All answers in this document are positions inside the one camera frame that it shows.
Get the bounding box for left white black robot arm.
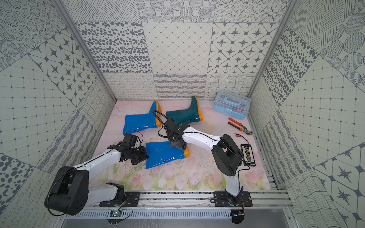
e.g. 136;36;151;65
44;134;149;216

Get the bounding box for orange handled pliers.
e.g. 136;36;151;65
228;117;253;135

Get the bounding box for aluminium mounting rail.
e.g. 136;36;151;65
73;186;293;211

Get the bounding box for blue rubber boot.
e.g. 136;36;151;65
123;101;162;135
146;142;189;169

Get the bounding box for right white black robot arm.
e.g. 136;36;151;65
162;118;244;205

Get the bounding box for white ventilation grille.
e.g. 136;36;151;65
66;209;231;219

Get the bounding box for light blue plastic toolbox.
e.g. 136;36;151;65
213;91;251;120

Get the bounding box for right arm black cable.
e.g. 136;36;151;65
151;109;172;139

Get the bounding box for green rubber boot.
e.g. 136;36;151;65
166;96;203;124

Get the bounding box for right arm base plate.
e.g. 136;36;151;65
210;190;253;207

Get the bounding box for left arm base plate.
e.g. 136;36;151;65
99;192;140;208

